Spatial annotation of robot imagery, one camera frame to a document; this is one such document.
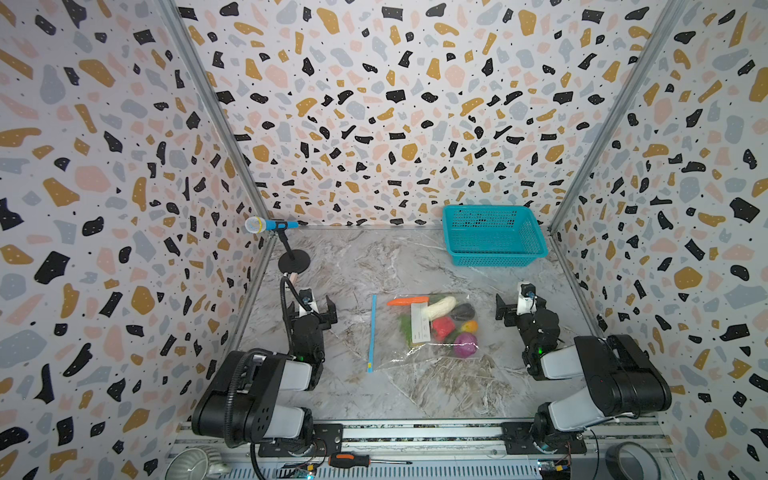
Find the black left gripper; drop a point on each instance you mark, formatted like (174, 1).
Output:
(318, 321)

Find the dark avocado toy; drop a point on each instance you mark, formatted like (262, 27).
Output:
(463, 312)

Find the white radish toy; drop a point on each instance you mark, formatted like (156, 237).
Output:
(440, 308)

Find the orange carrot toy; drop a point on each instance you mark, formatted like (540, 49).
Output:
(406, 301)

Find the green lettuce toy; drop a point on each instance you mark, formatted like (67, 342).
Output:
(406, 329)

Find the clear zip top bag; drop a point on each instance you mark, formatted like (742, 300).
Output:
(388, 349)

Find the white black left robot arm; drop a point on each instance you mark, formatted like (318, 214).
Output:
(240, 405)

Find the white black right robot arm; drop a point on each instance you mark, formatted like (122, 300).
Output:
(619, 380)

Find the black microphone stand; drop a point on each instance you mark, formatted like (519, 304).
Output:
(293, 260)

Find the teal plastic basket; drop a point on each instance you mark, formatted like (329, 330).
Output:
(492, 236)

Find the blue microphone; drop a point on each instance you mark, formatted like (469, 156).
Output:
(257, 225)

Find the grey tape roll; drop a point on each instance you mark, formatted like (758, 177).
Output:
(631, 461)

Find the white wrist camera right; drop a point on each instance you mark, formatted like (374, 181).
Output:
(526, 302)

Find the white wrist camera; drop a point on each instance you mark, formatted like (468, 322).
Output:
(308, 304)
(526, 302)

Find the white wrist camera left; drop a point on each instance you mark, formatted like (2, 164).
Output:
(308, 304)

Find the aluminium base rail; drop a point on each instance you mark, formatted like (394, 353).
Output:
(441, 449)

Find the orange handle screwdriver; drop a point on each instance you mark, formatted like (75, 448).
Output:
(348, 460)

